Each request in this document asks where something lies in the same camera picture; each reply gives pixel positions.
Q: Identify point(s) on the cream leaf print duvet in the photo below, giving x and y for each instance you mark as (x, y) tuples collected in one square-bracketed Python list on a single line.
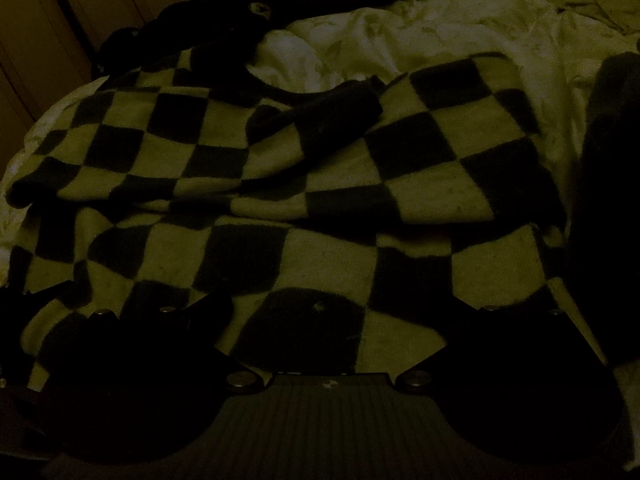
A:
[(450, 30)]

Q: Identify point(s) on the wooden wardrobe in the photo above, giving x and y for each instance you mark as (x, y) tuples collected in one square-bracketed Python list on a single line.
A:
[(45, 20)]

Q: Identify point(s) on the light crumpled cloth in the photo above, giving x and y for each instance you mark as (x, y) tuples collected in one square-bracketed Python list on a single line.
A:
[(605, 2)]

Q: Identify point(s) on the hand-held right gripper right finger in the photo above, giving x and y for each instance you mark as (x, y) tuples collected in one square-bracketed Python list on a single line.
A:
[(457, 310)]

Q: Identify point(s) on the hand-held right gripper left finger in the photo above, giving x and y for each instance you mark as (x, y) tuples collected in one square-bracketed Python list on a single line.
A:
[(216, 307)]

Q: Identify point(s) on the dark grey cloth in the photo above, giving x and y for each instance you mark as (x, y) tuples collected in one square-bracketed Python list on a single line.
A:
[(607, 185)]

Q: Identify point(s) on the black cloth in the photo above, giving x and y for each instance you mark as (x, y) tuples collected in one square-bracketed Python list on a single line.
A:
[(175, 35)]

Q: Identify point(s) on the black and cream checkered sweater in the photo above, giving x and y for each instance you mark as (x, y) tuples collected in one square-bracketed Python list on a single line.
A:
[(310, 180)]

